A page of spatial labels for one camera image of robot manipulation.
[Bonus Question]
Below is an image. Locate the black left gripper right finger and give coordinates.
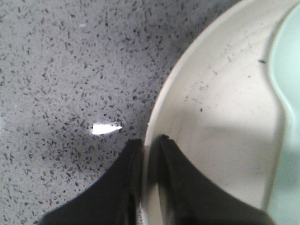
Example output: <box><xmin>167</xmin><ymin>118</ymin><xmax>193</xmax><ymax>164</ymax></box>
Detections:
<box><xmin>157</xmin><ymin>135</ymin><xmax>274</xmax><ymax>225</ymax></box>

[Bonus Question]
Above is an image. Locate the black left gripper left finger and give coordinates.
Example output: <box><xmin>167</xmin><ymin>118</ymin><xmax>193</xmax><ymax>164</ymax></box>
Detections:
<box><xmin>39</xmin><ymin>139</ymin><xmax>143</xmax><ymax>225</ymax></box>

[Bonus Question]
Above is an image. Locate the white round plate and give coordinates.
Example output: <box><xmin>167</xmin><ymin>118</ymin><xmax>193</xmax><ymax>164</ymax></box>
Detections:
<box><xmin>141</xmin><ymin>0</ymin><xmax>298</xmax><ymax>225</ymax></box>

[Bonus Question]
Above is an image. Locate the light blue plastic spoon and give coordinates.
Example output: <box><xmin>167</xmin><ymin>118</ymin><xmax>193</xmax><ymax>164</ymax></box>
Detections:
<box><xmin>268</xmin><ymin>5</ymin><xmax>300</xmax><ymax>225</ymax></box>

